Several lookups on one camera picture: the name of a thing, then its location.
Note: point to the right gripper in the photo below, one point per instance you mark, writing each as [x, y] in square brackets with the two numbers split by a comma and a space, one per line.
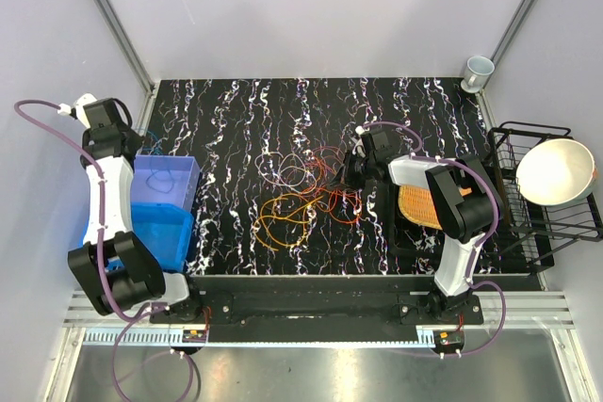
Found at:
[350, 157]

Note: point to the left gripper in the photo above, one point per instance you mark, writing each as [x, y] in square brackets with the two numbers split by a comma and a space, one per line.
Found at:
[136, 138]

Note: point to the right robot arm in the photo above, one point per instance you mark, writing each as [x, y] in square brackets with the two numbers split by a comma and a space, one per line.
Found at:
[454, 277]

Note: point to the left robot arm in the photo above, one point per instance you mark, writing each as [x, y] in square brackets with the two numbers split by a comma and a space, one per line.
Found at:
[114, 268]

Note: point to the lavender plastic bin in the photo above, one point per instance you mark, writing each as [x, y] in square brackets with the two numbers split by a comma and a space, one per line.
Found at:
[166, 179]

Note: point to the woven bamboo basket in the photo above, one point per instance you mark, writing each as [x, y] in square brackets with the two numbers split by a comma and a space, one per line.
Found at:
[416, 205]

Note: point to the blue plastic bin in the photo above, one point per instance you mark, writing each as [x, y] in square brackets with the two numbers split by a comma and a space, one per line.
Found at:
[164, 229]

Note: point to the white mug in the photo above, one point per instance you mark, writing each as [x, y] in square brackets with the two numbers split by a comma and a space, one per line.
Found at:
[477, 71]

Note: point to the white bowl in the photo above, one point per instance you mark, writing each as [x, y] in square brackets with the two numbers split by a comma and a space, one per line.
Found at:
[557, 172]

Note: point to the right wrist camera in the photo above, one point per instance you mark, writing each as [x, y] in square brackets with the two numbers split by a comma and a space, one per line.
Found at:
[359, 148]

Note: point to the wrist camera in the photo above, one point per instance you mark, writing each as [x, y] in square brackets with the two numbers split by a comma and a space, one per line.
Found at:
[77, 109]
[359, 148]

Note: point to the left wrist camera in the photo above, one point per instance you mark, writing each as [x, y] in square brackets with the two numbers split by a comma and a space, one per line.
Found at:
[77, 109]

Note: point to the aluminium frame post left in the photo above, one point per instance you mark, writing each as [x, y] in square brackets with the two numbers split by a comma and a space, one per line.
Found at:
[125, 45]

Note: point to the aluminium frame post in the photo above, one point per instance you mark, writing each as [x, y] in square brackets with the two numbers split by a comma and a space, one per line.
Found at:
[511, 31]
[125, 45]

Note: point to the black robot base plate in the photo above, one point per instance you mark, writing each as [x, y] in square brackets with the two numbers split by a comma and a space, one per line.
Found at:
[409, 299]

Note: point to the black wire dish rack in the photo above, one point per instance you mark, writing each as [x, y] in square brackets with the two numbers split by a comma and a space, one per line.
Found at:
[540, 229]

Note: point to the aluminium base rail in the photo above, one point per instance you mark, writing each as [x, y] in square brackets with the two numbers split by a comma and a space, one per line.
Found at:
[513, 311]

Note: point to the aluminium frame post right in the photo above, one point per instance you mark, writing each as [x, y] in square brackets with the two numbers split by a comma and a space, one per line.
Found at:
[511, 31]

